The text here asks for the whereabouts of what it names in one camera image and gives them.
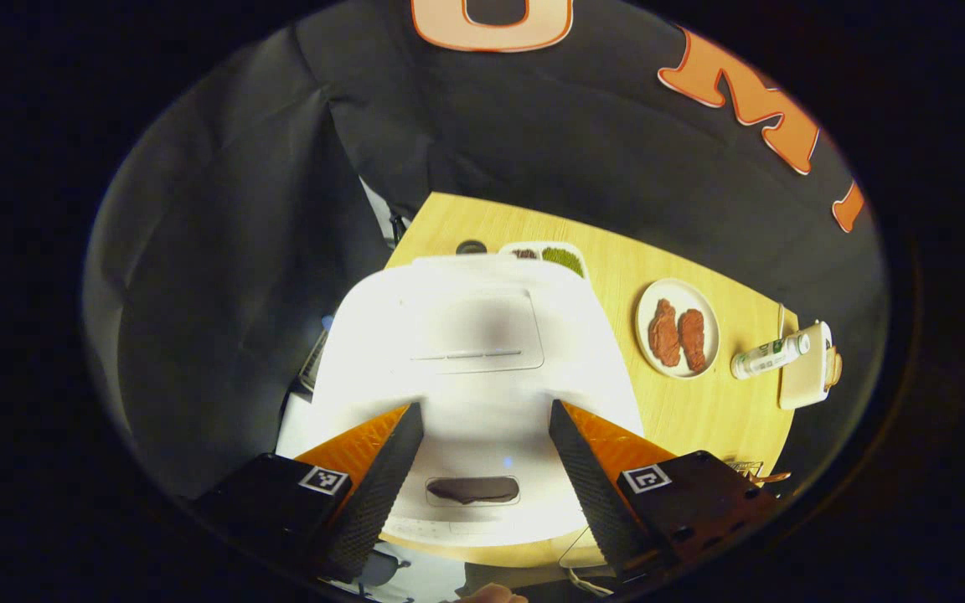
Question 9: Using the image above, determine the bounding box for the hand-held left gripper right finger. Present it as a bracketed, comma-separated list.
[548, 399, 785, 583]

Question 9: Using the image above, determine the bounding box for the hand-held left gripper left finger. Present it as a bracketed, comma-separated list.
[194, 402, 425, 583]

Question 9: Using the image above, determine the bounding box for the white rice cooker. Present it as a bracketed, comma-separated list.
[277, 254, 644, 549]

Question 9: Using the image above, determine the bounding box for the red meat piece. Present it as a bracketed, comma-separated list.
[679, 308, 708, 372]
[648, 299, 683, 368]

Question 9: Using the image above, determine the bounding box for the white drink bottle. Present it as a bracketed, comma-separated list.
[730, 333, 812, 380]

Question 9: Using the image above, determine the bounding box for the white round plate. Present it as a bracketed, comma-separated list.
[635, 278, 720, 379]

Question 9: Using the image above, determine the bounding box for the white divided condiment dish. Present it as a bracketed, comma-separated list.
[499, 241, 591, 281]

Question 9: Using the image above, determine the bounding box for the white toaster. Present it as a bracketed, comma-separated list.
[778, 320, 835, 411]

